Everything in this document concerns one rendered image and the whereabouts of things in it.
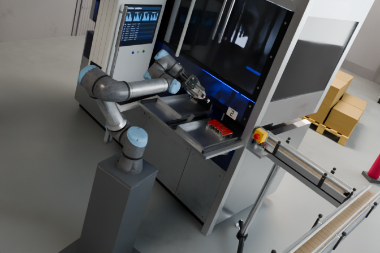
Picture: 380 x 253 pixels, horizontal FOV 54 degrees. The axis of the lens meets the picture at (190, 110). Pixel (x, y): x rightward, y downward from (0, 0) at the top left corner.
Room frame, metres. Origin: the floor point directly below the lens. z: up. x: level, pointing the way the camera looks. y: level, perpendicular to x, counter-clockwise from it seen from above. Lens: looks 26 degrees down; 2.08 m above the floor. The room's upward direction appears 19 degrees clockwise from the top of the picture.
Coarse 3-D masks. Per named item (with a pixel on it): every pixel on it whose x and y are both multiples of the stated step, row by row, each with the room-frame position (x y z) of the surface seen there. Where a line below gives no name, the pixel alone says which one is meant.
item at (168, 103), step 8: (168, 96) 2.54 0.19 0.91; (176, 96) 2.61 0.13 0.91; (184, 96) 2.69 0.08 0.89; (168, 104) 2.47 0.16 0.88; (176, 104) 2.52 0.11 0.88; (184, 104) 2.56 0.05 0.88; (192, 104) 2.61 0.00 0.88; (176, 112) 2.33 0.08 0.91; (184, 112) 2.44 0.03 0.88; (192, 112) 2.48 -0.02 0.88; (200, 112) 2.46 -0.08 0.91; (208, 112) 2.54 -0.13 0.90
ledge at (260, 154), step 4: (252, 144) 2.32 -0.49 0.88; (248, 148) 2.25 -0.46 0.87; (252, 148) 2.26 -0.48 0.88; (256, 148) 2.28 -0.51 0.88; (252, 152) 2.23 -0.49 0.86; (256, 152) 2.22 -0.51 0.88; (260, 152) 2.24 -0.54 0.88; (264, 152) 2.26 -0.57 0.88; (268, 152) 2.27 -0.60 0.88; (260, 156) 2.19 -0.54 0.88; (264, 156) 2.22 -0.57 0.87
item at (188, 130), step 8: (200, 120) 2.34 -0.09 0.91; (208, 120) 2.41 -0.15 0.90; (176, 128) 2.16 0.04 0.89; (184, 128) 2.21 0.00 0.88; (192, 128) 2.25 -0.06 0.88; (200, 128) 2.28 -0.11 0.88; (184, 136) 2.11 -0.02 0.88; (192, 136) 2.14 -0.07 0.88; (200, 136) 2.18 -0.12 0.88; (208, 136) 2.21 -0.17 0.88; (216, 136) 2.25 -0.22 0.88; (200, 144) 2.03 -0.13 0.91; (208, 144) 2.11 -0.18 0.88; (216, 144) 2.10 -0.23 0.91
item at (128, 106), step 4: (156, 96) 2.71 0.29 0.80; (140, 100) 2.55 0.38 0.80; (116, 104) 2.36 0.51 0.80; (124, 104) 2.40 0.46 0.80; (128, 104) 2.42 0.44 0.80; (132, 104) 2.44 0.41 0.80; (136, 104) 2.46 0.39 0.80; (120, 108) 2.33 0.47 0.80; (124, 108) 2.35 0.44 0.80; (128, 108) 2.39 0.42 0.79
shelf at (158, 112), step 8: (144, 104) 2.35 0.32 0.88; (152, 104) 2.39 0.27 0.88; (160, 104) 2.43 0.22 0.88; (152, 112) 2.28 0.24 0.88; (160, 112) 2.32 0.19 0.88; (168, 112) 2.36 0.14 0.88; (160, 120) 2.22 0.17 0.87; (168, 120) 2.25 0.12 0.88; (192, 120) 2.36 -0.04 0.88; (168, 128) 2.17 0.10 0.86; (232, 136) 2.33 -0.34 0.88; (240, 136) 2.37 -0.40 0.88; (192, 144) 2.05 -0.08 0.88; (240, 144) 2.26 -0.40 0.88; (200, 152) 1.99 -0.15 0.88; (208, 152) 2.02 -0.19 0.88; (216, 152) 2.05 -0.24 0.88; (224, 152) 2.11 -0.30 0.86
